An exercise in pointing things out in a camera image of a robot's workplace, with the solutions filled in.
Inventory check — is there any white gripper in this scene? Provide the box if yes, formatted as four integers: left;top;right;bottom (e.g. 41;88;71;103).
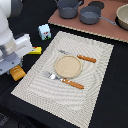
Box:
0;34;33;75

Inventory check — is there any orange bread loaf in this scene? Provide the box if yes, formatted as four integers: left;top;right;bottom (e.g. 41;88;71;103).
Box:
10;65;26;81

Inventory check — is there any yellow butter box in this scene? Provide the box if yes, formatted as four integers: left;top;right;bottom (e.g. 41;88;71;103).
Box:
28;47;42;55

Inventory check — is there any light blue milk carton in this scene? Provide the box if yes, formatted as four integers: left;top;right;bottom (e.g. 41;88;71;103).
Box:
38;24;51;40

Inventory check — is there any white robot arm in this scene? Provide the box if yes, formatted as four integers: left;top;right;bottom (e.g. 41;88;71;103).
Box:
0;0;33;75

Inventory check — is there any pink serving board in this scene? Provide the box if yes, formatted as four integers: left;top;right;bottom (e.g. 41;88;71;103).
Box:
48;0;128;42

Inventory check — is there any round wooden plate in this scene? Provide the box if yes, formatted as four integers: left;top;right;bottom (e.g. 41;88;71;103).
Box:
55;55;82;78

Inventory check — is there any dark grey cooking pot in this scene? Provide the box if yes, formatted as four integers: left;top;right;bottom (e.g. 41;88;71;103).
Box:
55;0;83;19

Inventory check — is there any beige woven placemat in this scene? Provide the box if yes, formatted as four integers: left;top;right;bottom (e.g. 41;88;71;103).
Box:
12;31;113;128

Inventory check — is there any black round stove burner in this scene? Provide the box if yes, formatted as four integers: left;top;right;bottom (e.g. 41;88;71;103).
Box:
88;1;105;10

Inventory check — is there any cream ceramic bowl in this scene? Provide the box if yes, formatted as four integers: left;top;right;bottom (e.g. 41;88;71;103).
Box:
116;4;128;30

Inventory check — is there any fork with wooden handle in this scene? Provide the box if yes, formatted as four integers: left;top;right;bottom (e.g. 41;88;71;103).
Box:
43;71;84;89

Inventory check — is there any knife with wooden handle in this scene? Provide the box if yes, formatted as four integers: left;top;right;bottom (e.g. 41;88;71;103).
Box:
58;49;97;63

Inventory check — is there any grey saucepan with handle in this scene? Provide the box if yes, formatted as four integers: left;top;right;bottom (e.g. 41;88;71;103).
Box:
78;5;118;26

